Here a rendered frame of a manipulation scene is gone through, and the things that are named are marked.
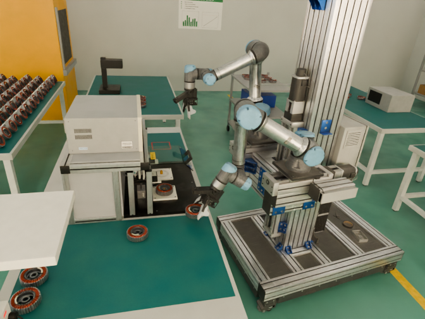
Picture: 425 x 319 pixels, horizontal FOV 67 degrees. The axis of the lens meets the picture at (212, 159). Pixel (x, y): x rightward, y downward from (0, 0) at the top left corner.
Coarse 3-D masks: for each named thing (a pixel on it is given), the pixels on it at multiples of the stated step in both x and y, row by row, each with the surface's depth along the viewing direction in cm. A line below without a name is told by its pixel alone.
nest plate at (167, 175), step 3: (159, 168) 235; (162, 168) 235; (165, 168) 235; (168, 168) 235; (153, 171) 231; (156, 171) 231; (159, 171) 231; (165, 171) 232; (168, 171) 232; (159, 174) 227; (162, 174) 227; (165, 174) 228; (168, 174) 228; (171, 174) 228; (162, 177) 224; (165, 177) 224; (168, 177) 224; (171, 177) 224
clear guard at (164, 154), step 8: (160, 152) 195; (168, 152) 195; (176, 152) 196; (184, 152) 204; (152, 160) 184; (160, 160) 185; (168, 160) 186; (176, 160) 186; (184, 160) 189; (192, 168) 190
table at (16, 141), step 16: (0, 80) 407; (16, 80) 417; (48, 80) 412; (0, 96) 338; (16, 96) 338; (32, 96) 344; (48, 96) 380; (0, 112) 296; (32, 112) 330; (64, 112) 456; (0, 128) 262; (16, 128) 283; (32, 128) 299; (0, 144) 251; (16, 144) 262; (16, 192) 265
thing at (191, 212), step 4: (192, 204) 187; (196, 204) 188; (200, 204) 188; (188, 208) 184; (192, 208) 187; (196, 208) 186; (188, 212) 181; (192, 212) 181; (196, 212) 184; (188, 216) 181; (192, 216) 181; (196, 216) 180
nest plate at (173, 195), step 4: (152, 188) 210; (152, 192) 206; (156, 196) 202; (160, 196) 203; (164, 196) 203; (168, 196) 203; (172, 196) 203; (176, 196) 204; (156, 200) 200; (160, 200) 201
